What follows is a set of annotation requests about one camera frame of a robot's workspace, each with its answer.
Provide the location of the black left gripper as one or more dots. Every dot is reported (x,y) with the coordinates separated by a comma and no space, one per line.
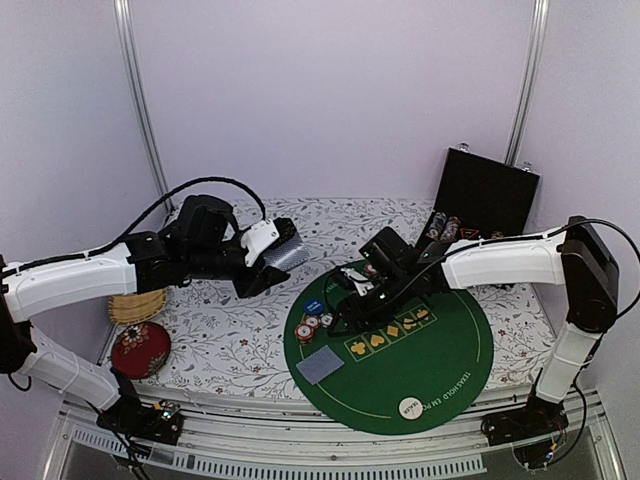
(258,280)

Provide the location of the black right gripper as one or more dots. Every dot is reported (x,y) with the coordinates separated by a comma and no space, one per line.
(346,307)

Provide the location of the blue playing card deck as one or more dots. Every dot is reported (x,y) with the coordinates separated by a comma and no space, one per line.
(288,256)

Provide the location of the blue blind button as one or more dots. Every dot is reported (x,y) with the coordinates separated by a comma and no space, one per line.
(314,307)

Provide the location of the single red five chip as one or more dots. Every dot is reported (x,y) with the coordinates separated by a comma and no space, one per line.
(312,321)

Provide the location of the white dealer button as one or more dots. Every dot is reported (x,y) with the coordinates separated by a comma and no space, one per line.
(411,408)

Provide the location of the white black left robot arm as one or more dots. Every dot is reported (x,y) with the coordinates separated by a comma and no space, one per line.
(204,242)

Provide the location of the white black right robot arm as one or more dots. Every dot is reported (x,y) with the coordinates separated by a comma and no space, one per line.
(573,255)

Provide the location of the floral white table cloth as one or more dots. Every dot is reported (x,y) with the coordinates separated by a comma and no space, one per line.
(222,345)

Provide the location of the round green poker mat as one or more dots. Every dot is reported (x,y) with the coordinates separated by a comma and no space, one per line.
(439,350)

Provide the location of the black poker chip case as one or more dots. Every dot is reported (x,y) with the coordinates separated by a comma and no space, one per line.
(484,194)

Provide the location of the woven bamboo basket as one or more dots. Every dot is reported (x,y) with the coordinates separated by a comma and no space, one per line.
(127,310)

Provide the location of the red floral round cushion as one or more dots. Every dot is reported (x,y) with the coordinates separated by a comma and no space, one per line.
(141,350)

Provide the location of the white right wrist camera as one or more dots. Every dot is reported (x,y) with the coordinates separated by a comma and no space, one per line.
(355,280)

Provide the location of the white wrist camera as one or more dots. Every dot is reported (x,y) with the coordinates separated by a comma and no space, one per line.
(355,280)
(266,235)

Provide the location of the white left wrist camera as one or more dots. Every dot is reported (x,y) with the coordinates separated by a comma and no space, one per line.
(266,235)

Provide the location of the left aluminium frame post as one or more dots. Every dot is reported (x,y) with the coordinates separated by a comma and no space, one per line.
(124,25)

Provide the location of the aluminium frame post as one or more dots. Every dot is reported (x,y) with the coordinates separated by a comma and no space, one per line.
(532,62)
(124,25)

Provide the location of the right aluminium frame post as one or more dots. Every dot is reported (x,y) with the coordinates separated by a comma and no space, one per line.
(532,62)

